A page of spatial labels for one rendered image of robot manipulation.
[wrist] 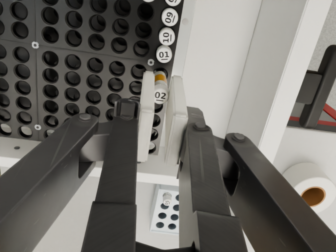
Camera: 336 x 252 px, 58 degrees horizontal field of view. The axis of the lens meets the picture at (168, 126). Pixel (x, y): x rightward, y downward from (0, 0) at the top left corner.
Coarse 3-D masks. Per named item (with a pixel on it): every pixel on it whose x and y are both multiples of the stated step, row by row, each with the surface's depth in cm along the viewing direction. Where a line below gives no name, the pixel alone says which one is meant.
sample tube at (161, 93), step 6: (156, 72) 25; (162, 72) 25; (156, 78) 23; (162, 78) 23; (156, 84) 22; (162, 84) 21; (156, 90) 21; (162, 90) 21; (156, 96) 21; (162, 96) 21; (156, 102) 21; (162, 102) 21
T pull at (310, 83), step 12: (324, 60) 25; (312, 72) 25; (324, 72) 25; (312, 84) 25; (324, 84) 25; (300, 96) 26; (312, 96) 26; (324, 96) 26; (312, 108) 26; (300, 120) 27; (312, 120) 26
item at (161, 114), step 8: (160, 0) 23; (160, 8) 23; (176, 8) 23; (160, 16) 23; (160, 24) 24; (176, 24) 24; (176, 32) 24; (176, 40) 24; (152, 56) 25; (160, 64) 25; (168, 72) 25; (168, 80) 26; (168, 88) 26; (160, 112) 27; (160, 120) 27; (160, 128) 28; (152, 136) 29; (160, 136) 28; (152, 152) 29
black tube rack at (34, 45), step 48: (0, 0) 23; (48, 0) 25; (96, 0) 25; (0, 48) 27; (48, 48) 24; (96, 48) 25; (144, 48) 27; (0, 96) 29; (48, 96) 26; (96, 96) 30
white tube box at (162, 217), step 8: (160, 184) 44; (160, 192) 44; (168, 192) 44; (176, 192) 44; (160, 200) 45; (176, 200) 45; (152, 208) 47; (160, 208) 45; (168, 208) 45; (176, 208) 46; (152, 216) 46; (160, 216) 47; (168, 216) 46; (176, 216) 47; (152, 224) 47; (160, 224) 48; (168, 224) 47; (176, 224) 47; (160, 232) 47; (168, 232) 47; (176, 232) 48
